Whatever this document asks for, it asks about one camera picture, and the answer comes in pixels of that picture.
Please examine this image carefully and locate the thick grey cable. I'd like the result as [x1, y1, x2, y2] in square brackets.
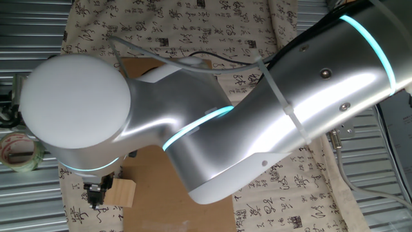
[334, 146, 412, 212]

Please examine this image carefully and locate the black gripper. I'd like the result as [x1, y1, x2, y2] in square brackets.
[82, 171, 116, 210]

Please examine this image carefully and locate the silver finned camera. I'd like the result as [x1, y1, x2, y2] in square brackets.
[10, 73, 28, 112]

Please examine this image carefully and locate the white zip tie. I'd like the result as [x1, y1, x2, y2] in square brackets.
[253, 53, 312, 145]

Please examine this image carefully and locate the metal cable connector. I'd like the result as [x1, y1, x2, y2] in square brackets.
[325, 128, 343, 150]

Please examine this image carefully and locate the white calligraphy print cloth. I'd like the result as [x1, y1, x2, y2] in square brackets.
[56, 0, 371, 232]

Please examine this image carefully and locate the brown cardboard sheet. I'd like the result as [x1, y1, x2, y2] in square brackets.
[119, 56, 238, 232]

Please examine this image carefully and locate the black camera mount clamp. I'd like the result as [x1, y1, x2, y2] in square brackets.
[0, 93, 23, 129]

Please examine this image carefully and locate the light wooden block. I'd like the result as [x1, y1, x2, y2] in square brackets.
[104, 178, 137, 209]

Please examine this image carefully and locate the clear packing tape roll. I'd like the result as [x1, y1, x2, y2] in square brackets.
[0, 131, 45, 173]

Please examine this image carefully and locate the silver metal bracket plate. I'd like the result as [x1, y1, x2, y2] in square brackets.
[334, 121, 356, 140]

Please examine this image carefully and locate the dark printed poster board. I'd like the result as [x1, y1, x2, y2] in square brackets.
[375, 90, 412, 197]

